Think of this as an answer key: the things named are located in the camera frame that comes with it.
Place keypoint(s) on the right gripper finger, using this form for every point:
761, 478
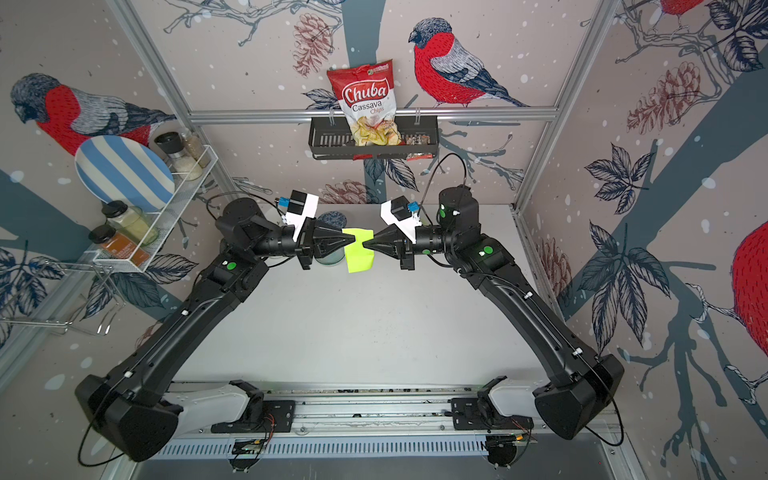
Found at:
388, 249
386, 237

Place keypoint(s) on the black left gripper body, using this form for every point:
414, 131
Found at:
304, 249

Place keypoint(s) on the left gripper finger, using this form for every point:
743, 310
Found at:
323, 248
326, 232

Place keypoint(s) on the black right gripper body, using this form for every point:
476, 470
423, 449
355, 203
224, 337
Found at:
407, 255

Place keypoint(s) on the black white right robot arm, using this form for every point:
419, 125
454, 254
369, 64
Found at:
581, 383

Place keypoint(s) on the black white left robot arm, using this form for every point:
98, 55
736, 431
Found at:
126, 406

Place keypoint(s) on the pale green ceramic bowl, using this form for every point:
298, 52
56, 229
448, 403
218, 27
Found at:
332, 258

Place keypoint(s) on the blue patterned small bowl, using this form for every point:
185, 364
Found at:
334, 218

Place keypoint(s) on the red Chuba cassava chips bag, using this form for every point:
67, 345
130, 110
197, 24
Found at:
366, 96

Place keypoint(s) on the brown spice glass jar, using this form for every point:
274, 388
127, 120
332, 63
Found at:
195, 147

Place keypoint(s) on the black lid spice grinder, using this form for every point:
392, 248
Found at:
183, 163

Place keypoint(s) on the green sauce jar black lid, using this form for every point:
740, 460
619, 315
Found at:
131, 221

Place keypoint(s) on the orange sauce jar black lid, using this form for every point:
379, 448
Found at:
117, 245

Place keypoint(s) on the blue white striped plate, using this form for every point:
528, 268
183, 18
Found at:
115, 168

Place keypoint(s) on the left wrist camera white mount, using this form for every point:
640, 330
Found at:
297, 208

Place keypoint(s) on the black wire wall basket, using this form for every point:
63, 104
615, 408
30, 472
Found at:
333, 140

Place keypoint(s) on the white wire wall shelf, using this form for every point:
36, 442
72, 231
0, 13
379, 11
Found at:
164, 220

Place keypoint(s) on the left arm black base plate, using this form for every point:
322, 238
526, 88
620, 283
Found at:
259, 417

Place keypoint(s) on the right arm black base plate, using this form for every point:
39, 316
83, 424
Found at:
474, 414

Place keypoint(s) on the metal wire hook rack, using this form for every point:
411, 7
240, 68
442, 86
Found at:
63, 297

